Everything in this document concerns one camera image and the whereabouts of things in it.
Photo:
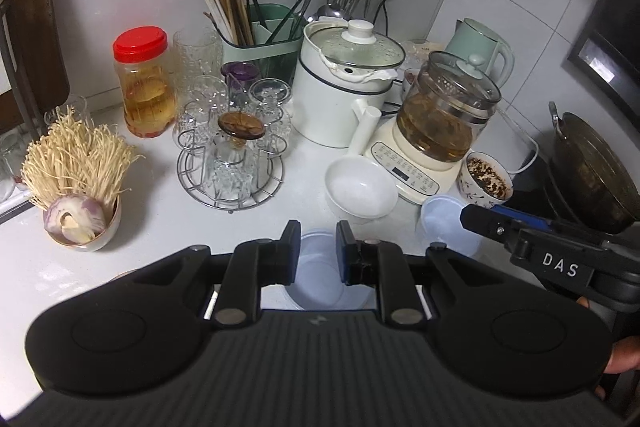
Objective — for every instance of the white bowl holding vegetables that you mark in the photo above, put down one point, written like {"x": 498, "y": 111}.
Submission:
{"x": 107, "y": 234}

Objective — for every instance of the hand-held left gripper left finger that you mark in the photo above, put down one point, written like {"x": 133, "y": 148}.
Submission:
{"x": 285, "y": 257}

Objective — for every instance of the amber glass cup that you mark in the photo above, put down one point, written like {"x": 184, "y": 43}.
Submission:
{"x": 241, "y": 127}

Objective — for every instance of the clear drinking glass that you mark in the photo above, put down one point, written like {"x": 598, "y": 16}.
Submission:
{"x": 6, "y": 162}
{"x": 65, "y": 107}

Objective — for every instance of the red-lid plastic jar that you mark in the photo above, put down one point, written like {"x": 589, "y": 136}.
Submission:
{"x": 142, "y": 82}

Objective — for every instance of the enoki mushroom bunch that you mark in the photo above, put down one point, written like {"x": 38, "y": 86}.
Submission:
{"x": 75, "y": 162}

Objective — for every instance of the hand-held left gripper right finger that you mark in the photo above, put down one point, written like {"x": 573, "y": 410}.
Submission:
{"x": 345, "y": 257}

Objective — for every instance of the brown wooden cutting board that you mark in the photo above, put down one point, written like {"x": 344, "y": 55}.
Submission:
{"x": 35, "y": 32}

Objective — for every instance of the pale blue plastic bowl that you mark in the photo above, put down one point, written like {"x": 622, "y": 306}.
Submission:
{"x": 440, "y": 219}
{"x": 320, "y": 257}

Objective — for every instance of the black stove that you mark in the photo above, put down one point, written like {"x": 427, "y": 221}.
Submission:
{"x": 530, "y": 202}

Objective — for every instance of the black chopsticks bundle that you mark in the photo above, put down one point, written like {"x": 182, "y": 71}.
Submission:
{"x": 252, "y": 2}

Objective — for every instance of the bundle of wooden chopsticks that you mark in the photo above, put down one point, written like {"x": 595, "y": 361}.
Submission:
{"x": 225, "y": 2}

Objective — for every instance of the white electric cooking pot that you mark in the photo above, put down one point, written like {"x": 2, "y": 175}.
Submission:
{"x": 330, "y": 102}

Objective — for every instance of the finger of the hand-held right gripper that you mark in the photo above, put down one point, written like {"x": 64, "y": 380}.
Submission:
{"x": 490, "y": 227}
{"x": 525, "y": 218}

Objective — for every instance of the person's right hand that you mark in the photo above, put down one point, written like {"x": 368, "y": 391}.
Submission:
{"x": 625, "y": 354}

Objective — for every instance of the white ceramic bowl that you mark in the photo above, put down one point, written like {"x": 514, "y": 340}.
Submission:
{"x": 360, "y": 189}

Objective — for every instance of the halved purple onion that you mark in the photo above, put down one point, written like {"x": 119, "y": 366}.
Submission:
{"x": 75, "y": 217}

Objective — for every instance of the pale green electric kettle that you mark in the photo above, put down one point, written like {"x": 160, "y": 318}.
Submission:
{"x": 480, "y": 42}

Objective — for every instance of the dark metal wok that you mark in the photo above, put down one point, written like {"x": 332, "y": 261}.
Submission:
{"x": 590, "y": 177}

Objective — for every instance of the small white cup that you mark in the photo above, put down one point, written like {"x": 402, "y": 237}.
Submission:
{"x": 410, "y": 81}

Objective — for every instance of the glass health kettle cream base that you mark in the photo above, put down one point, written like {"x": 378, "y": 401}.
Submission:
{"x": 440, "y": 117}

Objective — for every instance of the green utensil holder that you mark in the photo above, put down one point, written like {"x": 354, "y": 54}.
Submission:
{"x": 272, "y": 47}

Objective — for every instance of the black kitchen appliance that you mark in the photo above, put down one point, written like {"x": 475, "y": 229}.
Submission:
{"x": 610, "y": 7}

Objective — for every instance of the black metal dish rack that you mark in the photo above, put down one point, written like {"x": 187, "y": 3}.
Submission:
{"x": 6, "y": 22}

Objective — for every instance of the patterned bowl of grains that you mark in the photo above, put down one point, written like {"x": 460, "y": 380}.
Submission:
{"x": 487, "y": 177}

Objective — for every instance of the purple glass cup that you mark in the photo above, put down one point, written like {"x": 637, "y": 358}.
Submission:
{"x": 240, "y": 74}

